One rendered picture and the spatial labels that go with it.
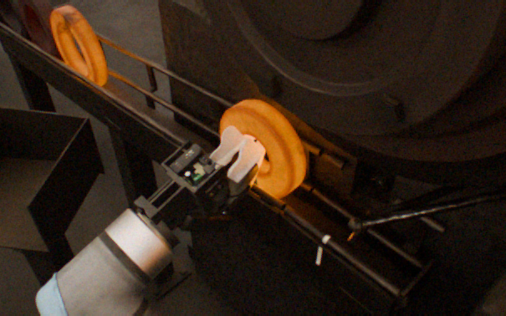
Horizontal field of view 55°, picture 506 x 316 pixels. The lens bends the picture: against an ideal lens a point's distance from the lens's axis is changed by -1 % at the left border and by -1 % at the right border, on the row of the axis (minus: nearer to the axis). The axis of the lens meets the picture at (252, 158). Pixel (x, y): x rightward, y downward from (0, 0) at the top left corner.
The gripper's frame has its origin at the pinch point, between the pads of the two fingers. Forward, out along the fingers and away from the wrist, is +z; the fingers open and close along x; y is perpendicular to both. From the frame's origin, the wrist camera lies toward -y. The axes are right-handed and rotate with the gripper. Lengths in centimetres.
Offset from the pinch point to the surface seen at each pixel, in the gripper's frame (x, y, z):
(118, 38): 163, -92, 40
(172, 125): 26.5, -14.5, -2.1
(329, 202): -11.9, -6.4, 0.7
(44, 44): 76, -16, -5
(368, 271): -23.3, -3.6, -4.9
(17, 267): 70, -65, -52
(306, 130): -3.9, -0.7, 5.7
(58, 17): 58, -1, -3
